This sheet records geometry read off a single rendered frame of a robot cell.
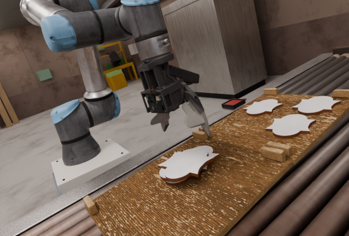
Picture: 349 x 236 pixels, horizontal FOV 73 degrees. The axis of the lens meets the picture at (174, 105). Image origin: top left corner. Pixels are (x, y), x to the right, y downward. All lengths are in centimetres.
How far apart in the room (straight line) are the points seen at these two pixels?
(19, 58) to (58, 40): 969
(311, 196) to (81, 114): 79
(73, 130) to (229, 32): 329
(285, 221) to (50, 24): 58
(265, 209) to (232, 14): 367
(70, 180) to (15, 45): 949
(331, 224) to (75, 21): 61
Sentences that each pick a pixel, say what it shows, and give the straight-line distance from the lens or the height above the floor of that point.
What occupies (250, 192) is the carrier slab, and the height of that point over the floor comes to 94.
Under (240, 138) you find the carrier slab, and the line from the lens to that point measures 76.
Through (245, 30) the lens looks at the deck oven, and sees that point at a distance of 421.
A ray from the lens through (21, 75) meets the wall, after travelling 1020.
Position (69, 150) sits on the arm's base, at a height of 99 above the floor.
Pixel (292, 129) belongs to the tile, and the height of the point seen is 95.
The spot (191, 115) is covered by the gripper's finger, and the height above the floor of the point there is 111.
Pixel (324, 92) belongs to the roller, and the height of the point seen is 92.
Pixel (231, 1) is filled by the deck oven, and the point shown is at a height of 151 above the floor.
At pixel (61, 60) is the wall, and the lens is 1029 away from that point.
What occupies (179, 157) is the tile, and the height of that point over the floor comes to 98.
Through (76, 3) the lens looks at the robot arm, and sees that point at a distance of 93.
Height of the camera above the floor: 128
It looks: 16 degrees down
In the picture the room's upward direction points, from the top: 17 degrees counter-clockwise
